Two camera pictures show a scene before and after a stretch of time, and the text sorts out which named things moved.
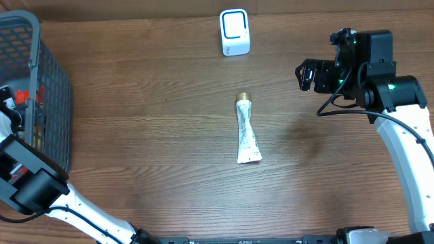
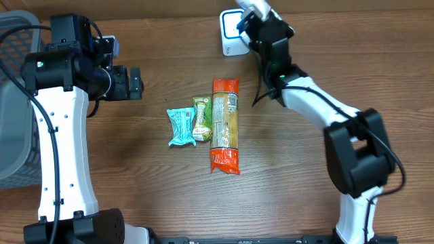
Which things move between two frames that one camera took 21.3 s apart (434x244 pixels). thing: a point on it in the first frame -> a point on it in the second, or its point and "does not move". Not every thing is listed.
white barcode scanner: [234, 24] does not move
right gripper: [321, 70] -> [270, 24]
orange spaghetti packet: [22, 96] -> [224, 131]
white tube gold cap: [248, 148] -> [257, 5]
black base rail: [304, 240] does not move
